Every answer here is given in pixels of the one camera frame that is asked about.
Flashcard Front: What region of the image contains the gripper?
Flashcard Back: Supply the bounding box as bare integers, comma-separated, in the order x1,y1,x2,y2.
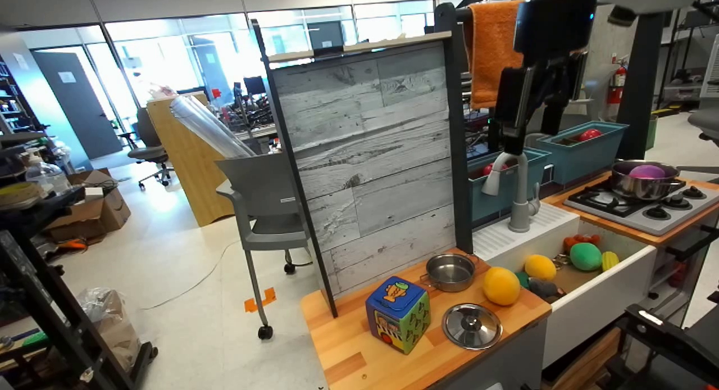
494,0,598,156

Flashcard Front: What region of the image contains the grey toy tap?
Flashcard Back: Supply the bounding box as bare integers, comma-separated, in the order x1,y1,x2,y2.
481,149,542,234

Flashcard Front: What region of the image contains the purple plush toy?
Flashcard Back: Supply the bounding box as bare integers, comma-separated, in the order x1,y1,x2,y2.
629,164,668,180

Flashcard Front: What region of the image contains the large steel pot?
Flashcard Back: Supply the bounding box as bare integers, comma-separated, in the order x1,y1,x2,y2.
609,159,719,202

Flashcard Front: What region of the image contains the silver toy stove top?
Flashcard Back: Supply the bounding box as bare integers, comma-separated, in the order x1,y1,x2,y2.
563,175,719,237

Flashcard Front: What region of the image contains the orange plush toy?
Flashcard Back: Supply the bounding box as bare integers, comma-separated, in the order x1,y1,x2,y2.
563,233,601,253

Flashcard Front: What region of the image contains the toy kitchen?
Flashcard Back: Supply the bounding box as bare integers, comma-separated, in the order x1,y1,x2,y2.
251,1,719,390

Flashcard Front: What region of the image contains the green round plush toy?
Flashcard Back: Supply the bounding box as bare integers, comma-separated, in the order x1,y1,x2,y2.
569,242,603,272

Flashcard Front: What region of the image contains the yellow plush lemon toy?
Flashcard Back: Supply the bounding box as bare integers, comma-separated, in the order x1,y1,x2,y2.
524,254,558,282

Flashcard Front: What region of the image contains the yellow round plush toy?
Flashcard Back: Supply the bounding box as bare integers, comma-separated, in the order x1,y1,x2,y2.
483,266,522,307

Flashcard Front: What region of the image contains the grey plush toy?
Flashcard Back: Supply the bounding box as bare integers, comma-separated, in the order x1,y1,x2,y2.
527,278,566,302

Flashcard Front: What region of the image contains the small steel pot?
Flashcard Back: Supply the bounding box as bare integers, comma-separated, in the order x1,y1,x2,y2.
420,253,479,293

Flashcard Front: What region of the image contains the white toy sink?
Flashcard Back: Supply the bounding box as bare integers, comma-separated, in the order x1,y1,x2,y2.
472,202,658,369

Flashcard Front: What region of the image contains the steel pot lid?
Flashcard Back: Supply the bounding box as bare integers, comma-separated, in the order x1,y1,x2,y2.
441,303,504,351

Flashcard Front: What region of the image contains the colourful soft toy cube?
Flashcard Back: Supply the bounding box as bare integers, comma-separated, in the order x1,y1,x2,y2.
365,275,432,356

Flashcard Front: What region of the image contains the orange towel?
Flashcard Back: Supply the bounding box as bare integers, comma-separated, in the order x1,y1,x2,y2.
463,0,526,110

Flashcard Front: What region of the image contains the teal plastic bin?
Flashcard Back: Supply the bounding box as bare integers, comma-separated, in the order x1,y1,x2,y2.
530,120,630,186
467,147,554,223

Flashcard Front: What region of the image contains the red fire extinguisher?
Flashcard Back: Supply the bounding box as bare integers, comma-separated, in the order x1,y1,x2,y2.
606,55,629,121

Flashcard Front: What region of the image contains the black stove burner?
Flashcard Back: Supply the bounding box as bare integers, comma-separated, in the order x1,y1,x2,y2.
582,186,625,212

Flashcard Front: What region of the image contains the metal shelf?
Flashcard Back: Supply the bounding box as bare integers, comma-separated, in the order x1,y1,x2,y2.
656,0,719,105

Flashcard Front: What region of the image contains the grey chair on castors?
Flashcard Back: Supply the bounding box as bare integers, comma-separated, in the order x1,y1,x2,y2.
216,153,316,341

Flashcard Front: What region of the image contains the roll of clear plastic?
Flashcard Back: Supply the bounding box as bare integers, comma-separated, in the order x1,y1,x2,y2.
170,94,257,160

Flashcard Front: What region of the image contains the orange floor tape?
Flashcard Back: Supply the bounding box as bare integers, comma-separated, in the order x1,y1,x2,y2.
244,287,277,314

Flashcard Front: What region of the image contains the wooden cabinet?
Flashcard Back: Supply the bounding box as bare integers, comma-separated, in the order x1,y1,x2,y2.
147,92,237,228

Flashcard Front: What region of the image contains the black office chair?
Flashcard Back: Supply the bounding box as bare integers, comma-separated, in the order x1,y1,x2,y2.
117,107,175,192

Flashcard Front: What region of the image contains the stack of cardboard boxes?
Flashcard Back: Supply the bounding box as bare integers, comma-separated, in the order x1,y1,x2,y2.
44,167,133,246

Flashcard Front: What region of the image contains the grey door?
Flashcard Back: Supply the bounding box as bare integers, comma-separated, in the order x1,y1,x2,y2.
31,51,124,161

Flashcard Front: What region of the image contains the clear plastic bag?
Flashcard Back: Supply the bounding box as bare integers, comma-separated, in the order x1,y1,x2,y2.
75,287,142,375

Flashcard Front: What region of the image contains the clear plastic jug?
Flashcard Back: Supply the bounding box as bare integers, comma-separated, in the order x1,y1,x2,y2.
25,153,72,198

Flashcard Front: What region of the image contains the black rack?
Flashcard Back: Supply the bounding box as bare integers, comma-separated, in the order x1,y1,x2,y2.
0,130,160,390

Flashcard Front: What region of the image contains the black post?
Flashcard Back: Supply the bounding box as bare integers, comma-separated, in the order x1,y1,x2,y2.
616,11,667,161

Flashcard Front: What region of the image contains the black frame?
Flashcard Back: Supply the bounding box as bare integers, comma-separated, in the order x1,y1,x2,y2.
597,303,719,390

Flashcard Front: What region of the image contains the grey cable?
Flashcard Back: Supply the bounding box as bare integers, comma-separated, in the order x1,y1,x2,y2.
139,237,243,312

